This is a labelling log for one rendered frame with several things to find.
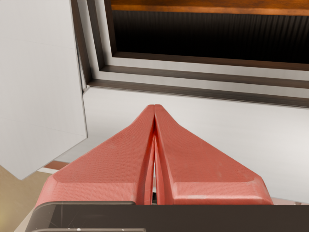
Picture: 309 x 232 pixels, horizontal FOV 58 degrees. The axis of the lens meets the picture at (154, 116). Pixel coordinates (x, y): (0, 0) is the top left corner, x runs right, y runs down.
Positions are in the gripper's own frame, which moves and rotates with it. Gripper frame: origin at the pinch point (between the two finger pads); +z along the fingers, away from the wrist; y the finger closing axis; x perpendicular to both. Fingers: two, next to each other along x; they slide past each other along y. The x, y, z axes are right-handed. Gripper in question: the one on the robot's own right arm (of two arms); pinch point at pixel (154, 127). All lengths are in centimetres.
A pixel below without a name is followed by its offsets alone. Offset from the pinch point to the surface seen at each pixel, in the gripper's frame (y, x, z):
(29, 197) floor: 92, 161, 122
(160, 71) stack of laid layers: -0.5, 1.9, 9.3
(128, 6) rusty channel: 2.7, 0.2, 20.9
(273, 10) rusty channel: -11.2, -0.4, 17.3
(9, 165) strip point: 15.6, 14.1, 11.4
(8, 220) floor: 125, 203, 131
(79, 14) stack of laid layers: 5.1, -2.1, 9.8
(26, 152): 12.7, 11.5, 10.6
